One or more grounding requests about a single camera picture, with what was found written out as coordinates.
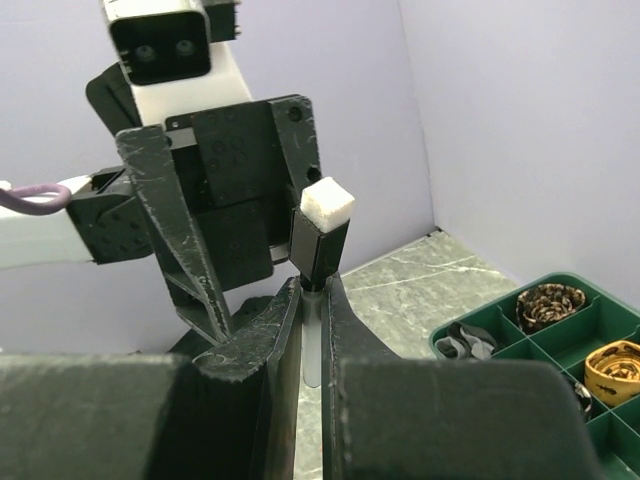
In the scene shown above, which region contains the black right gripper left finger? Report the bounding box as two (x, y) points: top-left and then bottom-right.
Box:
(1, 278), (301, 479)

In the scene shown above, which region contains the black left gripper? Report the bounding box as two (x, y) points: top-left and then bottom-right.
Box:
(85, 65), (321, 344)

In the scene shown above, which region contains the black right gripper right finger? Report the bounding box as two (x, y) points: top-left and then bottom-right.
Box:
(321, 276), (600, 479)

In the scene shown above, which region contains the yellow rolled tie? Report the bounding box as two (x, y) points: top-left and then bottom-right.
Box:
(584, 340), (639, 407)

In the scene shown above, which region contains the green compartment tray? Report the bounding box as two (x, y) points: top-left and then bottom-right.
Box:
(430, 272), (639, 479)

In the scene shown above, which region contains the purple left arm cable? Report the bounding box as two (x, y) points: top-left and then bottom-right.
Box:
(0, 182), (69, 216)

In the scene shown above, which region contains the brown patterned rolled tie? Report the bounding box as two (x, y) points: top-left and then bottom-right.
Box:
(516, 283), (587, 335)

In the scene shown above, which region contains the grey rolled cloth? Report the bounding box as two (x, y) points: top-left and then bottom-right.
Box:
(435, 321), (500, 360)

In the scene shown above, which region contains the black white rolled tie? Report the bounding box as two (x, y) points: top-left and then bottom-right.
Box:
(568, 375), (593, 421)

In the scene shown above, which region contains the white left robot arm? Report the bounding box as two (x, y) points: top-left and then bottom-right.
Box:
(1, 65), (321, 343)

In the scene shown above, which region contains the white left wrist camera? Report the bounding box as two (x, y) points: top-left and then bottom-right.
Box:
(101, 0), (252, 126)

